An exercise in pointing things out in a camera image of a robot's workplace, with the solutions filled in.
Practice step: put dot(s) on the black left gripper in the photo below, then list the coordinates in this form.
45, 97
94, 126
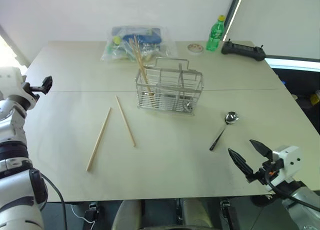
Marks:
31, 88

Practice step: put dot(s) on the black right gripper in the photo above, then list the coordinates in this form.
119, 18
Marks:
262, 173

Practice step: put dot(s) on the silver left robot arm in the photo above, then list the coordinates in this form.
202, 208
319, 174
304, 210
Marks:
12, 197

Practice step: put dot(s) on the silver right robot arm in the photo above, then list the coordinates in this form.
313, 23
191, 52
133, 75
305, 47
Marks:
302, 205

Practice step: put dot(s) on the black table clamp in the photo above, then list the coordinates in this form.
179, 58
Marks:
228, 211
92, 211

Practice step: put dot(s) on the wooden chopstick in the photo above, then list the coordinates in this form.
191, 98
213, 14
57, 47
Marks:
140, 55
125, 121
98, 139
136, 56

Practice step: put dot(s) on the clear plastic bag of items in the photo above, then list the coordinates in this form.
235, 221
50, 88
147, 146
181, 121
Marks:
117, 53

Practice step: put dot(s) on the grey rounded shape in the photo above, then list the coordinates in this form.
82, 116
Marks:
127, 215
197, 212

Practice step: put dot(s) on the small yellow object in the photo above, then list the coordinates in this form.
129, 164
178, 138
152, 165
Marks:
314, 98

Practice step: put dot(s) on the black remote controller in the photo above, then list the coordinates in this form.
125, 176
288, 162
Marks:
240, 50

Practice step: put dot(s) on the blue flat package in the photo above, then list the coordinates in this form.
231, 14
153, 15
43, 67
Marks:
150, 37

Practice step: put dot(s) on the small round white dish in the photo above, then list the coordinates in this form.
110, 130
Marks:
195, 48

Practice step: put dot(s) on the green bottle with yellow cap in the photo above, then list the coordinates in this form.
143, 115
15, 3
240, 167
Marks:
215, 36

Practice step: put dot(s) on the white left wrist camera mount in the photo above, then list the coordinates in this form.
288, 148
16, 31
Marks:
10, 77

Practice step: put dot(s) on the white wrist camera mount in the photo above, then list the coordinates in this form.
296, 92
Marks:
10, 77
290, 160

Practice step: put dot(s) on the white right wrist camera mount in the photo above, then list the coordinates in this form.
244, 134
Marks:
290, 160

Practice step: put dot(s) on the black window frame strip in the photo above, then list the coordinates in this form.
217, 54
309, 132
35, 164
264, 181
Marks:
236, 12

